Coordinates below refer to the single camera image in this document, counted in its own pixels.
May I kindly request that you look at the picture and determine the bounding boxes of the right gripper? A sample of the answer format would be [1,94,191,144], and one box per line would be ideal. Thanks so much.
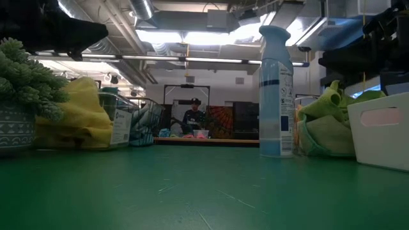
[318,44,399,87]

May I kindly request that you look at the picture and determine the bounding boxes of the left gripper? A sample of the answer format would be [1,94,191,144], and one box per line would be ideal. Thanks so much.
[0,0,109,61]

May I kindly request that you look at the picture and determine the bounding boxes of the lime green microfiber towel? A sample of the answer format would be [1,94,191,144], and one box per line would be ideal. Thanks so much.
[346,89,388,105]
[297,79,352,124]

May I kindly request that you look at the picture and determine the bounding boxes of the yellow fluffy microfiber towel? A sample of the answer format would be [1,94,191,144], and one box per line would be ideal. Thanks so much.
[60,76,114,141]

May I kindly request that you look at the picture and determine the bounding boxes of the sage green microfiber towel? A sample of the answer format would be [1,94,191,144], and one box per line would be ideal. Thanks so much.
[296,113,356,157]

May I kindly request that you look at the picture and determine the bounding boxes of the orange microfiber towel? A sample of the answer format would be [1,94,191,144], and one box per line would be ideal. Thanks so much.
[293,103,304,146]

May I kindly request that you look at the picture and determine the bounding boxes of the light blue microfiber towel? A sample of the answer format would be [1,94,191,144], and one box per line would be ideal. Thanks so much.
[131,102,164,141]

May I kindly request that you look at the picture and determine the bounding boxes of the teal microfiber towel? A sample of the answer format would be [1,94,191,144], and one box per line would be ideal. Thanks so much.
[135,132,156,147]

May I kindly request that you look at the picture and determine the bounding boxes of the green spiky ball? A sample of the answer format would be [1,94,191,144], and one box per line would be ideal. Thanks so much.
[0,37,70,153]

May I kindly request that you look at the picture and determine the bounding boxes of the LED light bar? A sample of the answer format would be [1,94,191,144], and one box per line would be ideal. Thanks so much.
[33,50,310,67]

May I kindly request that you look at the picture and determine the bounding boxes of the light blue spray bottle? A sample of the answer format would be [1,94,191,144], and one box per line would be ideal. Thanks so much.
[258,25,296,158]

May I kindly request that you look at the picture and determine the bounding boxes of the black cabinet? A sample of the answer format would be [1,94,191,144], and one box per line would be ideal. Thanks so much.
[232,101,260,141]

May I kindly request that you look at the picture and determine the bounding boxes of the person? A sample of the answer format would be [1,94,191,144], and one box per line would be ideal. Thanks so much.
[181,97,208,135]

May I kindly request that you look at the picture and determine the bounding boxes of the small clear bin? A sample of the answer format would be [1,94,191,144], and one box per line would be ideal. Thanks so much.
[192,128,210,139]

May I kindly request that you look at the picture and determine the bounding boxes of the light wooden desk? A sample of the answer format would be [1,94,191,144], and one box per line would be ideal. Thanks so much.
[154,136,261,148]

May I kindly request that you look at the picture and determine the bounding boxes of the green table mat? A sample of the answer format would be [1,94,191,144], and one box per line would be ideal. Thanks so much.
[0,145,409,230]

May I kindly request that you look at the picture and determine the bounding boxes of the metal wire basket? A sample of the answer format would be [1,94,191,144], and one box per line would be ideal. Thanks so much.
[128,96,166,148]

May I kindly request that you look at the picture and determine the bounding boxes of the black gantry frame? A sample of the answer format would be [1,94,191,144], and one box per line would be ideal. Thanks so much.
[163,84,212,107]

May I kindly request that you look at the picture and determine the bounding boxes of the orange patterned wall hanging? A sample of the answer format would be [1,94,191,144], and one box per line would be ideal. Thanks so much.
[206,105,235,140]

